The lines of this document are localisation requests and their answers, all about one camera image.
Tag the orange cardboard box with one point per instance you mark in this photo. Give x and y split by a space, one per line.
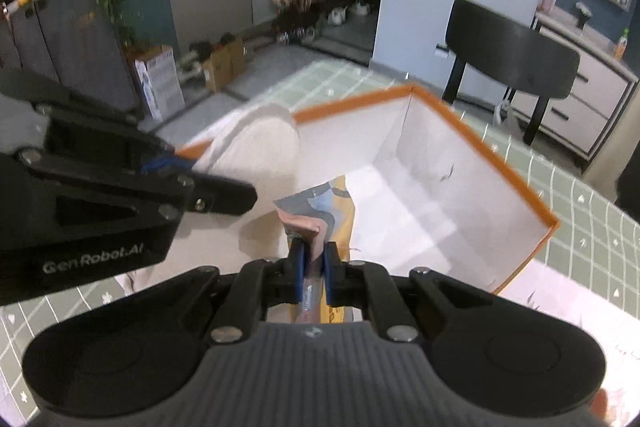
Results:
450 207

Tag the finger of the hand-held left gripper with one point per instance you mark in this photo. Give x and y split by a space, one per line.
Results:
160 165
220 199

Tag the white shoe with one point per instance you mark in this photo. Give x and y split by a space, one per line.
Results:
360 8
337 16

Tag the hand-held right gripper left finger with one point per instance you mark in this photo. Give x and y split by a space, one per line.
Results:
298 274

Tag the black chair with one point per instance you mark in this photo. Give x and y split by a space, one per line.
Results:
500 52

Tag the brown cardboard box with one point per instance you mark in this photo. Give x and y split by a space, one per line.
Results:
225 64

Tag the white sideboard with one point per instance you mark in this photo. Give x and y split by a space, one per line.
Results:
590 107

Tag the illustrated card packet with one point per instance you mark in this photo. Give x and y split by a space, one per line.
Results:
335 212

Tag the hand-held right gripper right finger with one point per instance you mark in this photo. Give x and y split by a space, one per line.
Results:
330 274

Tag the dried flower bunch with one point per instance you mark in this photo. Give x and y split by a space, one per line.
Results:
295 2

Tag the orange bottle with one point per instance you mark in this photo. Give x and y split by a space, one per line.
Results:
620 47

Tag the white printed placemat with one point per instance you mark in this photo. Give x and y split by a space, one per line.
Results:
575 307

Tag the black dispenser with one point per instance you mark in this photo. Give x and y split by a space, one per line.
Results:
583 16

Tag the grey cabinet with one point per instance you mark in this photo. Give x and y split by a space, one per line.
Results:
75 42

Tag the white cardboard box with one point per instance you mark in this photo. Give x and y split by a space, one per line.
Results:
160 82

